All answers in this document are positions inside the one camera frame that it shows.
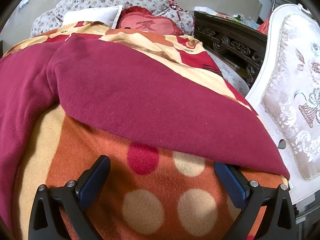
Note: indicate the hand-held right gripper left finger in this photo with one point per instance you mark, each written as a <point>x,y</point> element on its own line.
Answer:
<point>96,180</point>

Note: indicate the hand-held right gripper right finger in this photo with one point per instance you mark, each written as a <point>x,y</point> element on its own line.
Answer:
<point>230,185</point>

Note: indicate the maroon sweater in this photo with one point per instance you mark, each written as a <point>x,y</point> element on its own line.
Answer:
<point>137,92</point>

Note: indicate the orange yellow printed blanket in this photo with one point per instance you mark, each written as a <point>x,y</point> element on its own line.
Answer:
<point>155,200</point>

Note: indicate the floral bed sheet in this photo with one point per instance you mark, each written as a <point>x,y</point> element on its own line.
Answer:
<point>232,77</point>

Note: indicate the white upholstered chair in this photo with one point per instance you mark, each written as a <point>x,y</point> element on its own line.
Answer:
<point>287,80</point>

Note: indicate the dark carved wooden headboard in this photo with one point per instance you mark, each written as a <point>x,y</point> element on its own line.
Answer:
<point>225,42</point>

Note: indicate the red plastic bag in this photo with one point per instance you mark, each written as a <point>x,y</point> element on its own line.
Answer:
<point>263,26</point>

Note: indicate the red heart-shaped cushion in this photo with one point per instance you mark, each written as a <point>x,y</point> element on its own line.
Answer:
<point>150,25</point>

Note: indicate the white pillow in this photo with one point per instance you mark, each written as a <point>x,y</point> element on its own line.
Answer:
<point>95,15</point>

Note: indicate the white flat box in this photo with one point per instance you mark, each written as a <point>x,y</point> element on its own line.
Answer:
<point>206,10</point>

